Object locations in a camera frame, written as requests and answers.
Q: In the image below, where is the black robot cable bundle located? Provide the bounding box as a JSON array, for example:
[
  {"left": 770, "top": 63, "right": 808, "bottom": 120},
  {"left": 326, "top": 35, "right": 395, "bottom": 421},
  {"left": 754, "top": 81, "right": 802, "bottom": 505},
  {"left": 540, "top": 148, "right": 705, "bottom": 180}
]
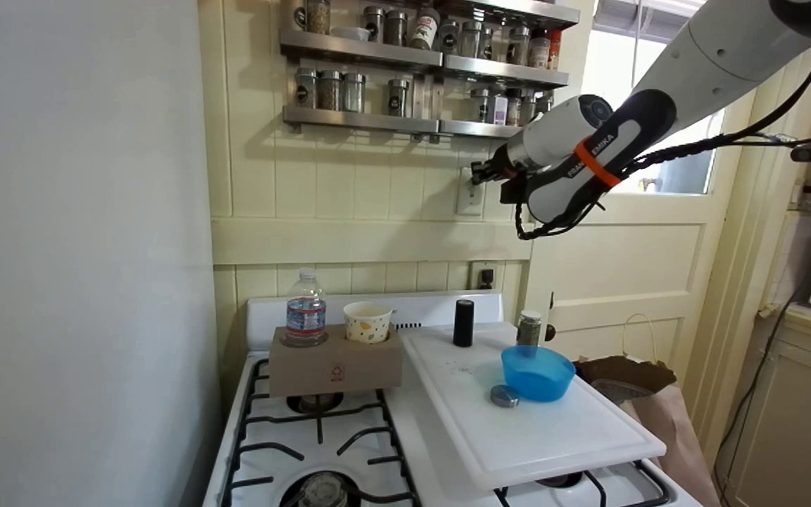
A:
[{"left": 513, "top": 39, "right": 811, "bottom": 243}]

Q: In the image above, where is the cream panel door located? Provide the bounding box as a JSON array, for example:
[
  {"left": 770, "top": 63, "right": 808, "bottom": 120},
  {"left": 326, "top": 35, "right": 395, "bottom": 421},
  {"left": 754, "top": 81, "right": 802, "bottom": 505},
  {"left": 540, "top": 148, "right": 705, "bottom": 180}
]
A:
[{"left": 520, "top": 0, "right": 767, "bottom": 418}]

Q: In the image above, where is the orange cable strap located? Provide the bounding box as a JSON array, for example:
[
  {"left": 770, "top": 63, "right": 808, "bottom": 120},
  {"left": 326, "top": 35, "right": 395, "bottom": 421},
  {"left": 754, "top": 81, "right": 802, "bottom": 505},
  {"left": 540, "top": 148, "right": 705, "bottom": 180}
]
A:
[{"left": 572, "top": 138, "right": 625, "bottom": 190}]

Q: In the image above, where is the brown paper bag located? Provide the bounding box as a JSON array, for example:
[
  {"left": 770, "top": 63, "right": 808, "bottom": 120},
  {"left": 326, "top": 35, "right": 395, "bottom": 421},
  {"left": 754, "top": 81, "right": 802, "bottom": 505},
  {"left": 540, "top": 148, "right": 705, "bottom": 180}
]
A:
[{"left": 572, "top": 353, "right": 725, "bottom": 507}]

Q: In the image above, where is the metal wall spice rack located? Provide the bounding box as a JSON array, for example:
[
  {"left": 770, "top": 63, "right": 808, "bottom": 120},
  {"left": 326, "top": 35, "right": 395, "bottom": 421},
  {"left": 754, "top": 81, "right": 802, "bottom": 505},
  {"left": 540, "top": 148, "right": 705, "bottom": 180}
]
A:
[{"left": 275, "top": 0, "right": 585, "bottom": 145}]

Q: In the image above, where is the blue plastic bowl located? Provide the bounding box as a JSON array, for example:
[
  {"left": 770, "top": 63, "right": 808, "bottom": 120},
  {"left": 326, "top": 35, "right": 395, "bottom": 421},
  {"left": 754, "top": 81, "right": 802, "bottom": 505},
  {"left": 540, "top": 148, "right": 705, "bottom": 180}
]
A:
[{"left": 498, "top": 345, "right": 581, "bottom": 407}]

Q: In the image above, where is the white plastic cutting board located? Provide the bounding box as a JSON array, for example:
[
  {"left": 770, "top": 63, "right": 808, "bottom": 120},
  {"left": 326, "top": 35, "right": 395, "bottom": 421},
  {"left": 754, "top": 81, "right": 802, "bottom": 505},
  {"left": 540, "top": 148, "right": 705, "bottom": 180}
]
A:
[{"left": 401, "top": 332, "right": 670, "bottom": 491}]

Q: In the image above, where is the cream wooden cabinet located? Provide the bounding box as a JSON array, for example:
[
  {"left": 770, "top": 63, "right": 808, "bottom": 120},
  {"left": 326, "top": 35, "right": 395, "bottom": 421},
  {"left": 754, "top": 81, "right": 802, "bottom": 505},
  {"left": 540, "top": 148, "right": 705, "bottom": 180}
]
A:
[{"left": 716, "top": 301, "right": 811, "bottom": 507}]

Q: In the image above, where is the ceramic mug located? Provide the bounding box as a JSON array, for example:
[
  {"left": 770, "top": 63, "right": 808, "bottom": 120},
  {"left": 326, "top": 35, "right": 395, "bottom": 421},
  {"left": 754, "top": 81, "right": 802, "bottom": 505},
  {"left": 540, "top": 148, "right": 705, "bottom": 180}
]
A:
[{"left": 294, "top": 0, "right": 334, "bottom": 38}]

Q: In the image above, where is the white gas stove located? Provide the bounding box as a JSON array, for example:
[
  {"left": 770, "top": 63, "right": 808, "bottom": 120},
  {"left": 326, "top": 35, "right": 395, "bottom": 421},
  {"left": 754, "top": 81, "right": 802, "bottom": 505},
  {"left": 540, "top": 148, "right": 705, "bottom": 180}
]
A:
[{"left": 201, "top": 287, "right": 706, "bottom": 507}]

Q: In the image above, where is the white wall light switch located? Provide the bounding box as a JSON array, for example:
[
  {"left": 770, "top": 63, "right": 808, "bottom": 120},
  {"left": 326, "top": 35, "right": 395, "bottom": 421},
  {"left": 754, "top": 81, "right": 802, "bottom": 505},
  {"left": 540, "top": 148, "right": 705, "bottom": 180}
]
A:
[{"left": 456, "top": 166, "right": 489, "bottom": 221}]

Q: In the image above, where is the round metal lid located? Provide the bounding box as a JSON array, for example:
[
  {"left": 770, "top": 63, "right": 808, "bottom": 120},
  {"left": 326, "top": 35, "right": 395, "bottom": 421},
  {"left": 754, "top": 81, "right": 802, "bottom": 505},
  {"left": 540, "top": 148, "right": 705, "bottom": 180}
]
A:
[{"left": 488, "top": 383, "right": 525, "bottom": 412}]

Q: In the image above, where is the brown cardboard box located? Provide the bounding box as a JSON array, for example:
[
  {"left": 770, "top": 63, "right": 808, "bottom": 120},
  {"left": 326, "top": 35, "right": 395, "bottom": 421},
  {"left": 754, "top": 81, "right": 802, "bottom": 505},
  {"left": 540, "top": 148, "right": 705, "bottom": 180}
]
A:
[{"left": 268, "top": 325, "right": 408, "bottom": 400}]

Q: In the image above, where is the black power cord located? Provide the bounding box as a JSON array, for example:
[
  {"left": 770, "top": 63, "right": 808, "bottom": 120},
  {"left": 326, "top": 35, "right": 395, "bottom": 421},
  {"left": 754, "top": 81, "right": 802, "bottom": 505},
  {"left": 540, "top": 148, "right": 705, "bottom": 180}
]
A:
[{"left": 712, "top": 296, "right": 796, "bottom": 474}]

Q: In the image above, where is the clear plastic water bottle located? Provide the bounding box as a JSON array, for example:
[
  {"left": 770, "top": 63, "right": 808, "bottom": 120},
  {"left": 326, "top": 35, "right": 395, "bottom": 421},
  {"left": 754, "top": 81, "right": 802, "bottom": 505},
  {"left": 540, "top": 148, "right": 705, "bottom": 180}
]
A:
[{"left": 285, "top": 267, "right": 329, "bottom": 349}]

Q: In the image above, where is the grey cylindrical shaker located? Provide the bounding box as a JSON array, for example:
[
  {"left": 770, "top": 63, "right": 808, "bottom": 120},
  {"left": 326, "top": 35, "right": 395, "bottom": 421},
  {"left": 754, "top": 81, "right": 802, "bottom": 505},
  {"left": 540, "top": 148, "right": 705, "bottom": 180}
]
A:
[{"left": 515, "top": 311, "right": 547, "bottom": 349}]

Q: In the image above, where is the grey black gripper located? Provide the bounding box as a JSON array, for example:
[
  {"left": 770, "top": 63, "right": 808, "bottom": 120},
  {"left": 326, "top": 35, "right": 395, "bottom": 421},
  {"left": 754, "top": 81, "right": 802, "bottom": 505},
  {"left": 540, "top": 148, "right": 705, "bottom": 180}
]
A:
[{"left": 467, "top": 127, "right": 563, "bottom": 193}]

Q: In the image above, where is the dark bottle with white label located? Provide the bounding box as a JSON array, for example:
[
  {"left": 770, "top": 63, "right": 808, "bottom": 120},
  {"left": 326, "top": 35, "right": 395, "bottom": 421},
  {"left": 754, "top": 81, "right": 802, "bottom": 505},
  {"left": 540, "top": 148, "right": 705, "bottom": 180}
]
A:
[{"left": 412, "top": 0, "right": 443, "bottom": 50}]

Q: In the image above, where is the white patterned paper cup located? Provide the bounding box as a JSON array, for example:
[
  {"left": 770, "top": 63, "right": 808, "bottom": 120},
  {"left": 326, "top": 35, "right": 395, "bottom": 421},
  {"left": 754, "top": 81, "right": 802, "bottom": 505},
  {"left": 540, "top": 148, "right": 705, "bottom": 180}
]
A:
[{"left": 342, "top": 298, "right": 396, "bottom": 346}]

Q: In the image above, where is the black cylindrical shaker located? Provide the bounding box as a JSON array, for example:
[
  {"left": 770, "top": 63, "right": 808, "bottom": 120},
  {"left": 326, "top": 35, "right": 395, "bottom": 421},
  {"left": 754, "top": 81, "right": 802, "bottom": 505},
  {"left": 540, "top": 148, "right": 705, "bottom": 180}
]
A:
[{"left": 451, "top": 296, "right": 475, "bottom": 349}]

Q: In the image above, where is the wall power outlet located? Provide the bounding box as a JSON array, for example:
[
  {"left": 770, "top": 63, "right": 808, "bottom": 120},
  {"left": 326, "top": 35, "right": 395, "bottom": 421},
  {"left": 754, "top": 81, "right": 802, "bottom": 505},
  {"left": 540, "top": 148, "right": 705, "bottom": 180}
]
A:
[{"left": 471, "top": 263, "right": 502, "bottom": 293}]

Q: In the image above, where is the round stove burner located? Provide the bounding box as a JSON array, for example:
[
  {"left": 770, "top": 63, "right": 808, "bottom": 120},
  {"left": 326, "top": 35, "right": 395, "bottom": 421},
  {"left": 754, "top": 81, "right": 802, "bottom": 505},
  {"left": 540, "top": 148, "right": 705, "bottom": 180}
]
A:
[{"left": 280, "top": 467, "right": 364, "bottom": 507}]

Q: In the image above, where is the glass spice jar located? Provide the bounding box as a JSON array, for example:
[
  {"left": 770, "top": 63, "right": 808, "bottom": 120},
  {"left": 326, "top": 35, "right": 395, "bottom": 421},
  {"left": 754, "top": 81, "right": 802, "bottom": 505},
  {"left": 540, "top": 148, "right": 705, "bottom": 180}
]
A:
[
  {"left": 316, "top": 69, "right": 343, "bottom": 114},
  {"left": 360, "top": 3, "right": 387, "bottom": 46},
  {"left": 467, "top": 81, "right": 498, "bottom": 124},
  {"left": 294, "top": 65, "right": 322, "bottom": 114},
  {"left": 384, "top": 5, "right": 412, "bottom": 49},
  {"left": 508, "top": 21, "right": 532, "bottom": 69},
  {"left": 342, "top": 70, "right": 373, "bottom": 115},
  {"left": 384, "top": 74, "right": 416, "bottom": 121}
]

